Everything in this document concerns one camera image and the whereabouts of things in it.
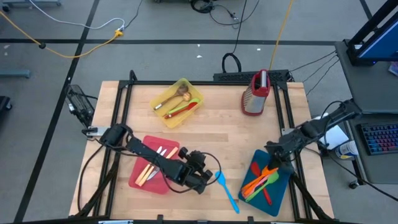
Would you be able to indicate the yellow plastic bin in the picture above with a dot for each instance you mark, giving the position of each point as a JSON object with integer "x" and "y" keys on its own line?
{"x": 177, "y": 121}

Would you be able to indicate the dark grey keyboard desk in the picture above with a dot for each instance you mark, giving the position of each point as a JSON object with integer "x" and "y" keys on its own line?
{"x": 382, "y": 168}

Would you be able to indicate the dark wooden spoon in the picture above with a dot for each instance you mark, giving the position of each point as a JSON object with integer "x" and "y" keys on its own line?
{"x": 183, "y": 89}

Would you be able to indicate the red silicone spoon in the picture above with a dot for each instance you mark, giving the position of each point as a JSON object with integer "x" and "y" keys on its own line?
{"x": 191, "y": 106}

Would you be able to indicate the backlit computer keyboard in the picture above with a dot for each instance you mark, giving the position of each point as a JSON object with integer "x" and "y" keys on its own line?
{"x": 379, "y": 138}

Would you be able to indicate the black monitor stand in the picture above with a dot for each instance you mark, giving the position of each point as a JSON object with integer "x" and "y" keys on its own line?
{"x": 373, "y": 21}

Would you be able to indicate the pink plastic bin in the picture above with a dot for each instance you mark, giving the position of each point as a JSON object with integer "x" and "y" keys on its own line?
{"x": 158, "y": 186}

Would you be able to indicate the computer monitor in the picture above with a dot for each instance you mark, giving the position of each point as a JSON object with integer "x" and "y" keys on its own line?
{"x": 382, "y": 43}

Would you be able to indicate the red silicone spatula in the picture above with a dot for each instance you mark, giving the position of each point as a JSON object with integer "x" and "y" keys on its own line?
{"x": 255, "y": 170}

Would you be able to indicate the black chair base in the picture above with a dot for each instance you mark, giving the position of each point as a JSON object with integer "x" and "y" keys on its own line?
{"x": 4, "y": 104}

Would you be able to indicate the gold metal spoon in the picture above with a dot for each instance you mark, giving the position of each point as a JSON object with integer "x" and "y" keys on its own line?
{"x": 187, "y": 96}

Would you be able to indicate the black caster wheel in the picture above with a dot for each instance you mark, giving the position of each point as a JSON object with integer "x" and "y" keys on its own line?
{"x": 353, "y": 185}

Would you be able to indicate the black perforated box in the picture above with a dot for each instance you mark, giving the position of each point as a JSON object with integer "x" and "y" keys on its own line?
{"x": 280, "y": 75}

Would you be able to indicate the light green silicone spoon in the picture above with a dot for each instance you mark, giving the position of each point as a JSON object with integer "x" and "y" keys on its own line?
{"x": 194, "y": 100}

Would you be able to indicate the blue plastic bin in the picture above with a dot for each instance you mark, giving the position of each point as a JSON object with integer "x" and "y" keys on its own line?
{"x": 280, "y": 199}

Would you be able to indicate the grey furniture foot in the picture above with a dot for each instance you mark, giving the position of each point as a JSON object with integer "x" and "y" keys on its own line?
{"x": 15, "y": 73}

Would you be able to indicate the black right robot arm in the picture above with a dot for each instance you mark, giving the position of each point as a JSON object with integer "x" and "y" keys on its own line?
{"x": 314, "y": 129}

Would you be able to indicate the white labelled bottle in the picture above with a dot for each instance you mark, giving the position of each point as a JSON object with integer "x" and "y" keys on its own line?
{"x": 345, "y": 151}

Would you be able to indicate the orange silicone spatula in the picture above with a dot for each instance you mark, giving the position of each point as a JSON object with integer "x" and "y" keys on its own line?
{"x": 270, "y": 171}
{"x": 248, "y": 191}

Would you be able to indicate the green silicone spatula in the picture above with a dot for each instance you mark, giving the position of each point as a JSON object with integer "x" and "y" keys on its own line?
{"x": 273, "y": 178}

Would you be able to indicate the grey furniture base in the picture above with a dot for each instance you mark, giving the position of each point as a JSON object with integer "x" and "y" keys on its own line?
{"x": 31, "y": 3}

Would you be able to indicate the grey side desk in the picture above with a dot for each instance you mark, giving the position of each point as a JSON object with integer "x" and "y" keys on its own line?
{"x": 367, "y": 87}

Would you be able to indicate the blue silicone spatula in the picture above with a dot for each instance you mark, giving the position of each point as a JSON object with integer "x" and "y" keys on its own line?
{"x": 220, "y": 178}

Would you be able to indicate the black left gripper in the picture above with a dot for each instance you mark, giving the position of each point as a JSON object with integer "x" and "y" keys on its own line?
{"x": 194, "y": 168}

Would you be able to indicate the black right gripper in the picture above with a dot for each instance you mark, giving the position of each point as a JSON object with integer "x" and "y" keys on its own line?
{"x": 280, "y": 149}

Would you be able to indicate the long knife marbled blade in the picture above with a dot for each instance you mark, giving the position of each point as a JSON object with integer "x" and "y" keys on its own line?
{"x": 146, "y": 180}

